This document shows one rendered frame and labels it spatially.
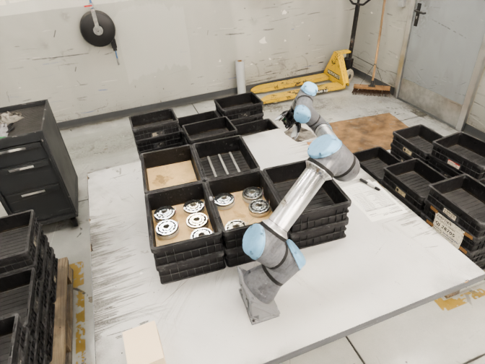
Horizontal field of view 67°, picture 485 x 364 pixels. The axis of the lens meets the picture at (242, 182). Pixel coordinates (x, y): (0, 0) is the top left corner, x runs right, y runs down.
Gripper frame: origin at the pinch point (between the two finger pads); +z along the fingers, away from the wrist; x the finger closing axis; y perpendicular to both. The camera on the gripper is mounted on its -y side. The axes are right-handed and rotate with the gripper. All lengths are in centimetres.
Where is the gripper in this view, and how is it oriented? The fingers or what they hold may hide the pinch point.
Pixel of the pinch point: (286, 129)
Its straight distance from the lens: 203.7
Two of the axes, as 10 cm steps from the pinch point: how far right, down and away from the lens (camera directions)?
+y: -6.9, 5.1, -5.1
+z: -2.7, 4.7, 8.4
